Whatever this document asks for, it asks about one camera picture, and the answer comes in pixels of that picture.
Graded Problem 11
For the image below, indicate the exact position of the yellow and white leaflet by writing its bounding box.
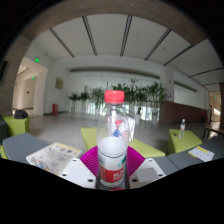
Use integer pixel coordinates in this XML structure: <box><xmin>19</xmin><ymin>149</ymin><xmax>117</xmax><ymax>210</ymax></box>
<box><xmin>187</xmin><ymin>145</ymin><xmax>216</xmax><ymax>163</ymax></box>

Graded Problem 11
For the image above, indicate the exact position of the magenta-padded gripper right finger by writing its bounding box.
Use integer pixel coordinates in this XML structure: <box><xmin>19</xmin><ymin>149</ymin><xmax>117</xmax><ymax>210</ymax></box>
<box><xmin>126</xmin><ymin>146</ymin><xmax>167</xmax><ymax>190</ymax></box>

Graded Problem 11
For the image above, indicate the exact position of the framed wall picture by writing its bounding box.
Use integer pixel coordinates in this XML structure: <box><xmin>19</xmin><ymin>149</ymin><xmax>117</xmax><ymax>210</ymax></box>
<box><xmin>54</xmin><ymin>76</ymin><xmax>65</xmax><ymax>90</ymax></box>

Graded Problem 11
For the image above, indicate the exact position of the lime green ottoman with bag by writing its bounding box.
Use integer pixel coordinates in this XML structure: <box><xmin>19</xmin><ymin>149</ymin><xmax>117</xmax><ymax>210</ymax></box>
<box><xmin>2</xmin><ymin>115</ymin><xmax>30</xmax><ymax>137</ymax></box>

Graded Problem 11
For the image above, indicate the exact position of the low lime green table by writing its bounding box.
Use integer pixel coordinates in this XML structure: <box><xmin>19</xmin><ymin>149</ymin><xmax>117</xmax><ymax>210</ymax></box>
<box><xmin>80</xmin><ymin>126</ymin><xmax>167</xmax><ymax>159</ymax></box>

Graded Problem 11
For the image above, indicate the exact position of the person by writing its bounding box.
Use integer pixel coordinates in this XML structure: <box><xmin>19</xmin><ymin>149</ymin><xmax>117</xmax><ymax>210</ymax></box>
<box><xmin>208</xmin><ymin>104</ymin><xmax>214</xmax><ymax>124</ymax></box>

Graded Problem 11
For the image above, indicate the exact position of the printed magazine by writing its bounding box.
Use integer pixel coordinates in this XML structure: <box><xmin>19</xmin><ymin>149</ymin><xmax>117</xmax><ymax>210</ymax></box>
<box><xmin>25</xmin><ymin>141</ymin><xmax>83</xmax><ymax>177</ymax></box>

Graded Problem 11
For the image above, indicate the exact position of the small lime green ottoman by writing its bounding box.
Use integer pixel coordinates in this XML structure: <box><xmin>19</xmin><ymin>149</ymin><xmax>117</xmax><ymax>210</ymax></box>
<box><xmin>167</xmin><ymin>128</ymin><xmax>203</xmax><ymax>155</ymax></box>

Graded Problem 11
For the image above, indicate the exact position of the black bag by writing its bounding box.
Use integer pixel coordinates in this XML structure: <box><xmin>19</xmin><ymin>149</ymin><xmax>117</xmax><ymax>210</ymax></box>
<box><xmin>13</xmin><ymin>109</ymin><xmax>30</xmax><ymax>120</ymax></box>

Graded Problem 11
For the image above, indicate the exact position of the wooden bench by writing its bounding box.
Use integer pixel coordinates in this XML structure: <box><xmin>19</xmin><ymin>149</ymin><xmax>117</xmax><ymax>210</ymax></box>
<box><xmin>202</xmin><ymin>126</ymin><xmax>224</xmax><ymax>141</ymax></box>

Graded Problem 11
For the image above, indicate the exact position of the small clear water bottle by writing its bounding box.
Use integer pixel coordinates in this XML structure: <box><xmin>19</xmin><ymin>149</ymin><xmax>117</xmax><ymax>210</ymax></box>
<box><xmin>178</xmin><ymin>118</ymin><xmax>186</xmax><ymax>140</ymax></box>

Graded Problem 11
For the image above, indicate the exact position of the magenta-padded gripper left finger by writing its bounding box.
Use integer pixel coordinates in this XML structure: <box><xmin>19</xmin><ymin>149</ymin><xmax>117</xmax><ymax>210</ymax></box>
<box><xmin>58</xmin><ymin>145</ymin><xmax>101</xmax><ymax>190</ymax></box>

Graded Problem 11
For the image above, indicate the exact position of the clear red-capped water bottle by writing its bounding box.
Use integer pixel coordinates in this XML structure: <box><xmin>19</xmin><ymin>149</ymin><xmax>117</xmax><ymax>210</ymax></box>
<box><xmin>96</xmin><ymin>89</ymin><xmax>129</xmax><ymax>188</ymax></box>

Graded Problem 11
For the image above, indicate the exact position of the row of potted plants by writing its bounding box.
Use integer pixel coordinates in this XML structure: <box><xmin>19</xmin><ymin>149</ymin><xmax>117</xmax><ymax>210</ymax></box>
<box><xmin>67</xmin><ymin>78</ymin><xmax>169</xmax><ymax>124</ymax></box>

